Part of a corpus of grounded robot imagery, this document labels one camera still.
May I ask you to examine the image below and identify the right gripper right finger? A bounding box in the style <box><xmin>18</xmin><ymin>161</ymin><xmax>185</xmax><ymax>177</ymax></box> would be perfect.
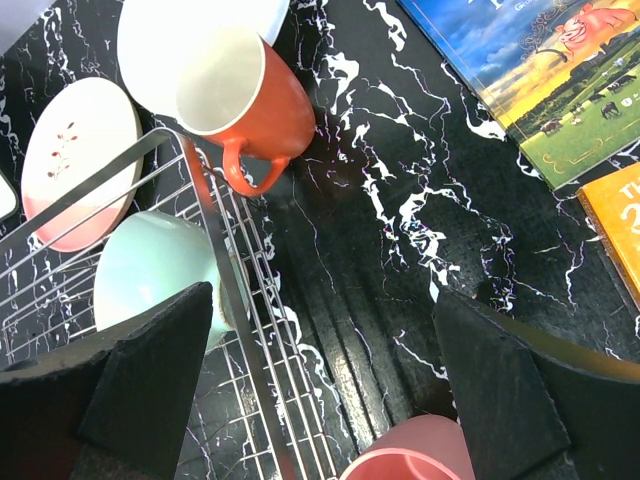
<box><xmin>433</xmin><ymin>290</ymin><xmax>639</xmax><ymax>479</ymax></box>

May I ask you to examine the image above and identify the orange mug white inside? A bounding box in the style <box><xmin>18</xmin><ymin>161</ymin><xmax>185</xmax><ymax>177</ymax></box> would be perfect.
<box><xmin>174</xmin><ymin>26</ymin><xmax>316</xmax><ymax>197</ymax></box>

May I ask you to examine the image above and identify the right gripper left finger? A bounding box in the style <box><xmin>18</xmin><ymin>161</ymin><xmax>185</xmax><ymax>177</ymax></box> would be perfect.
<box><xmin>1</xmin><ymin>282</ymin><xmax>212</xmax><ymax>479</ymax></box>

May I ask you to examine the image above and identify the mint green bowl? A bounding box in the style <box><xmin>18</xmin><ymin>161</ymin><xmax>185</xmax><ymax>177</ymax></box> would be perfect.
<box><xmin>93</xmin><ymin>211</ymin><xmax>235</xmax><ymax>353</ymax></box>

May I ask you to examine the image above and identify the Animal Farm book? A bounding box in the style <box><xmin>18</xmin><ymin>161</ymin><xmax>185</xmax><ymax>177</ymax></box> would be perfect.
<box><xmin>401</xmin><ymin>0</ymin><xmax>639</xmax><ymax>190</ymax></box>

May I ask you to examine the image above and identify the orange Treehouse book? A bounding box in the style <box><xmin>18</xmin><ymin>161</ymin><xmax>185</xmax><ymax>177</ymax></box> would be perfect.
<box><xmin>578</xmin><ymin>163</ymin><xmax>640</xmax><ymax>307</ymax></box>

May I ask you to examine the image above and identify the metal wire dish rack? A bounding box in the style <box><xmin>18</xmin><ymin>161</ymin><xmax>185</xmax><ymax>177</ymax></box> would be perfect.
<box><xmin>1</xmin><ymin>128</ymin><xmax>339</xmax><ymax>479</ymax></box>

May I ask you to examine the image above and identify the white fluted plate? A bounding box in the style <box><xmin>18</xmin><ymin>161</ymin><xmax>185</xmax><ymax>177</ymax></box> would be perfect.
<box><xmin>116</xmin><ymin>0</ymin><xmax>290</xmax><ymax>117</ymax></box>

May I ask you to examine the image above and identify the pink plastic cup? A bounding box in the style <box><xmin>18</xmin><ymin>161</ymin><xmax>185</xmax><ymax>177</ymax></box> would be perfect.
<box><xmin>341</xmin><ymin>414</ymin><xmax>475</xmax><ymax>480</ymax></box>

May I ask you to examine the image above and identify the pink plate with leaf sprig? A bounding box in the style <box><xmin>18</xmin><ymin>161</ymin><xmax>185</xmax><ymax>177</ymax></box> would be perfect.
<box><xmin>21</xmin><ymin>77</ymin><xmax>143</xmax><ymax>253</ymax></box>

